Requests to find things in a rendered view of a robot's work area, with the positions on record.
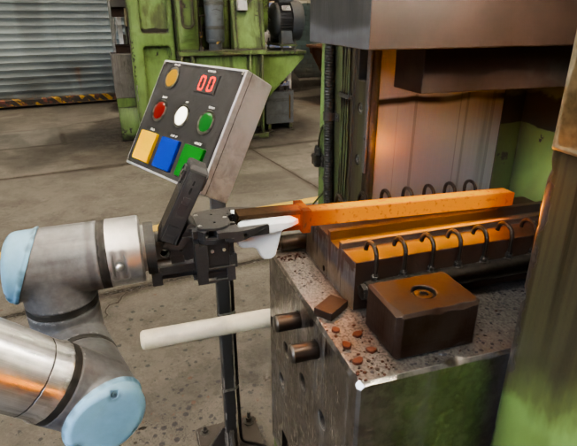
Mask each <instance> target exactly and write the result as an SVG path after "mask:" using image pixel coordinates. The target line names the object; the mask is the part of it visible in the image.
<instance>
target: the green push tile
mask: <svg viewBox="0 0 577 446"><path fill-rule="evenodd" d="M205 152H206V150H204V149H201V148H198V147H196V146H193V145H189V144H186V143H185V145H184V148H183V150H182V153H181V156H180V159H179V161H178V164H177V166H176V168H175V171H174V173H173V174H174V175H176V176H178V177H179V174H180V170H181V168H182V167H183V165H184V163H187V161H188V159H189V158H194V159H197V160H199V161H201V162H203V159H204V155H205Z"/></svg>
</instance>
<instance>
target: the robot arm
mask: <svg viewBox="0 0 577 446"><path fill-rule="evenodd" d="M208 177H209V174H208V171H207V168H206V164H205V163H204V162H201V161H199V160H197V159H194V158H189V159H188V161H187V163H184V165H183V167H182V168H181V170H180V174H179V177H178V183H177V185H176V187H175V190H174V192H173V194H172V196H171V199H170V201H169V203H168V205H167V207H166V209H165V212H164V215H163V217H162V219H161V220H160V223H159V225H158V233H157V234H153V228H152V222H151V220H150V221H143V222H142V225H139V219H138V217H137V216H136V215H132V216H125V217H117V218H110V219H103V220H95V221H88V222H81V223H73V224H66V225H58V226H51V227H34V228H31V229H26V230H20V231H15V232H12V233H10V234H9V235H8V236H7V237H6V238H5V240H4V243H3V247H2V251H1V260H0V273H1V282H2V288H3V292H4V294H5V298H6V300H7V301H8V302H9V303H11V304H19V303H21V302H23V304H24V308H25V311H26V315H27V321H28V325H29V328H28V327H24V326H22V325H19V324H17V323H14V322H11V321H9V320H7V319H3V318H0V414H2V415H5V416H9V417H13V418H16V419H22V420H23V421H24V422H26V423H28V424H31V425H35V426H38V427H44V428H48V429H52V430H56V431H59V432H60V433H61V437H62V441H63V443H64V445H65V446H120V445H121V444H122V443H123V442H124V441H126V440H127V439H128V438H129V437H130V436H131V435H132V434H133V433H134V432H135V430H136V429H137V428H138V427H139V425H140V424H141V422H142V418H143V416H144V413H145V407H146V403H145V397H144V395H143V392H142V387H141V384H140V382H139V381H138V380H137V379H136V378H135V377H134V375H133V374H132V373H131V371H130V369H129V367H128V366H127V363H126V361H125V360H124V358H123V357H122V356H121V354H120V352H119V350H118V347H117V345H116V344H115V342H114V341H113V339H112V337H111V335H110V334H109V332H108V330H107V329H106V326H105V324H104V318H103V314H102V309H101V304H100V299H99V295H98V290H99V289H105V288H113V287H118V286H123V285H129V284H135V283H140V282H145V281H146V280H147V277H146V272H147V271H149V274H151V276H152V282H153V287H156V286H162V285H164V284H163V280H164V279H170V278H176V277H181V276H187V275H192V274H193V277H194V280H197V282H198V285H199V286H200V285H205V284H211V283H216V282H222V281H231V280H236V273H235V268H236V267H237V266H238V264H237V253H236V251H235V249H234V242H237V244H238V245H239V246H240V247H242V248H251V247H253V248H256V249H257V251H258V253H259V254H260V256H261V258H264V259H269V258H273V257H274V256H275V254H276V251H277V248H278V244H279V240H280V237H281V232H282V230H284V229H287V228H290V227H292V226H294V225H296V224H298V219H297V218H294V217H292V216H280V217H271V218H262V219H244V220H241V221H240V222H239V223H238V224H237V225H236V217H235V209H244V208H254V207H255V206H234V207H224V208H219V209H209V210H204V211H197V212H194V213H193V214H192V215H190V213H191V211H192V209H193V207H194V205H195V203H196V200H197V198H198V196H199V194H200V192H202V191H203V189H204V186H205V184H206V182H207V180H208ZM221 276H227V278H223V279H217V280H211V281H209V279H210V278H216V277H221Z"/></svg>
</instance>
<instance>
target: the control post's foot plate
mask: <svg viewBox="0 0 577 446"><path fill-rule="evenodd" d="M241 420H242V436H243V438H244V440H246V441H252V442H260V443H263V444H265V443H264V442H263V440H262V438H261V435H260V433H259V430H258V425H257V422H256V418H255V417H254V416H250V411H247V416H246V417H244V418H241ZM237 434H238V446H259V445H255V444H249V443H245V442H243V441H242V440H241V438H240V434H239V423H238V419H237ZM229 436H230V438H229V439H230V446H235V431H234V430H230V432H229ZM196 440H197V443H198V445H199V446H227V431H226V426H225V422H222V423H218V424H215V425H210V426H206V425H203V426H202V427H200V428H198V429H197V430H196Z"/></svg>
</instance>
